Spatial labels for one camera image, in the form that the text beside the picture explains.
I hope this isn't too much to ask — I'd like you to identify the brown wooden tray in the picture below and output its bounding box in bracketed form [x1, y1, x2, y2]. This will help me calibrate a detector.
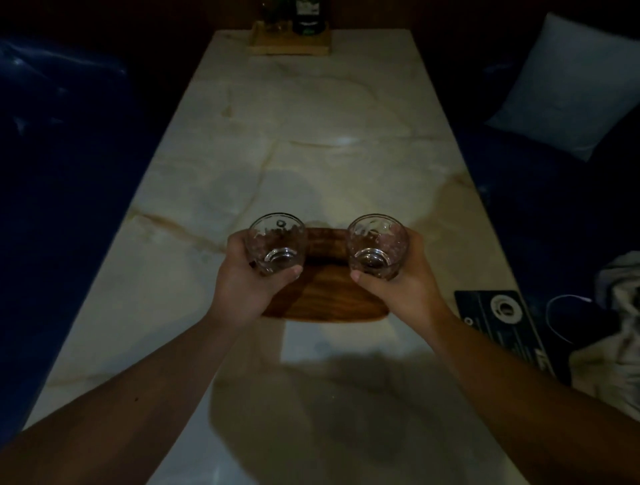
[261, 227, 391, 323]

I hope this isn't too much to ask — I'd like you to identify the black printed card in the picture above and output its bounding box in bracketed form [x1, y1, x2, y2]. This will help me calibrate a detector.
[454, 290, 572, 385]

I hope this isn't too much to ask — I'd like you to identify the dark glass bottle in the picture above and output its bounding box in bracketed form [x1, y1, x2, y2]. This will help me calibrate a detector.
[292, 0, 331, 37]

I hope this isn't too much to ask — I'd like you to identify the person's left forearm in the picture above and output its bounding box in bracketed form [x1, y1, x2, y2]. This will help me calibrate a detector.
[0, 312, 246, 485]

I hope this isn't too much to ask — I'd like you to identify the light wooden condiment holder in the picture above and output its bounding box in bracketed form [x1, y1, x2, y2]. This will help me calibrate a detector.
[248, 20, 333, 56]

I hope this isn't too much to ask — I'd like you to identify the blue bench seat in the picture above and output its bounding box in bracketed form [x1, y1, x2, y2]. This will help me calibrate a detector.
[450, 60, 640, 350]
[0, 35, 166, 448]

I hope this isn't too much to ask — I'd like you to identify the person's right forearm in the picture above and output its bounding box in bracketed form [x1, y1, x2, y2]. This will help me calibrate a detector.
[422, 310, 640, 485]

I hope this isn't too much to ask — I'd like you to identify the white crumpled cloth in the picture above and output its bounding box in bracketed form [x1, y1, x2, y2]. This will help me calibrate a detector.
[570, 251, 640, 423]

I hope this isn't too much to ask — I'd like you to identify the small clear glass jar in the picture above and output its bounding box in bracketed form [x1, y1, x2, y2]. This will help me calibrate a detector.
[257, 0, 292, 32]

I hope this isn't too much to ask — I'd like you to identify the white cushion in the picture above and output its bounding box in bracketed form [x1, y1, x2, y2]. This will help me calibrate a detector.
[486, 12, 640, 162]

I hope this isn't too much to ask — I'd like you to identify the person's right hand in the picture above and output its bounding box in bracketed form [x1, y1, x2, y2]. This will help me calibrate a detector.
[350, 227, 453, 334]

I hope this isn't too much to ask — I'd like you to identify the white cable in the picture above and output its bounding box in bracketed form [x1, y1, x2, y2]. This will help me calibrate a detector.
[545, 294, 596, 346]

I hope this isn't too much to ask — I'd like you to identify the person's left hand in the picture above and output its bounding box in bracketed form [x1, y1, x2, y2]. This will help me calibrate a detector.
[208, 229, 304, 331]

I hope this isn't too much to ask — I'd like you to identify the clear drinking glass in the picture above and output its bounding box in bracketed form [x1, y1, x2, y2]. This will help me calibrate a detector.
[244, 213, 308, 277]
[346, 214, 410, 278]

